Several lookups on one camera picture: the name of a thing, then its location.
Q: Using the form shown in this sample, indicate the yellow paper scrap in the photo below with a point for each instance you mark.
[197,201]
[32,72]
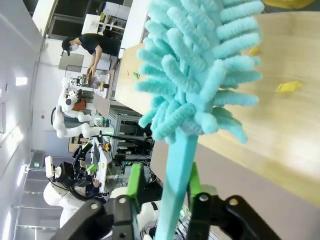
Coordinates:
[288,87]
[254,50]

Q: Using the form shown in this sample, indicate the white wall cabinet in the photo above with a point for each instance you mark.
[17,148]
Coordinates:
[110,17]

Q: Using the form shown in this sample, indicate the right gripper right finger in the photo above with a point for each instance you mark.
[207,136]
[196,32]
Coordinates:
[225,220]

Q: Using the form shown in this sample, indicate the teal microfibre duster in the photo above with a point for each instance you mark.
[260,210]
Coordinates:
[185,82]

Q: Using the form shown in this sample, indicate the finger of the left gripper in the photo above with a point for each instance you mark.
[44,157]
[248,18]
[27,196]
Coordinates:
[86,147]
[92,168]

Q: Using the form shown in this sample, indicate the green exit sign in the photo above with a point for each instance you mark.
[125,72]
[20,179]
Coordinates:
[36,164]

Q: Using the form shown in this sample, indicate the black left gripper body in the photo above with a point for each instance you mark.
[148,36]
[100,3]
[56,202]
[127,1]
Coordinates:
[73,170]

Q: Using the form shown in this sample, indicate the red emergency stop button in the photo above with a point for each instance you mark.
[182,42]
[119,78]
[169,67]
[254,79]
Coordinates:
[107,147]

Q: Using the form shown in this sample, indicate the person in black with cap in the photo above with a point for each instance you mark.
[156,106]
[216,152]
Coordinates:
[100,45]

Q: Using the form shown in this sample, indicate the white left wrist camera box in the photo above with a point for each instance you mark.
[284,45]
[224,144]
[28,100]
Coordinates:
[50,166]

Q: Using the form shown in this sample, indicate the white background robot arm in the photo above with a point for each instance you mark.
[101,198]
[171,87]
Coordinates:
[72,125]

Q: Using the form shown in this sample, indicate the green paper scrap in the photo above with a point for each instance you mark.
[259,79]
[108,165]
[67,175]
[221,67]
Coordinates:
[136,75]

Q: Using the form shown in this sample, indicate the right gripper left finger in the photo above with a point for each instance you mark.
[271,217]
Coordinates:
[105,215]

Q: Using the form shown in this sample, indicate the aluminium frame equipment rack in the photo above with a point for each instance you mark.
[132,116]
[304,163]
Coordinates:
[127,130]

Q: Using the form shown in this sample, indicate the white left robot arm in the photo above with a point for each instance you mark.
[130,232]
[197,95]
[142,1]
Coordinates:
[60,200]

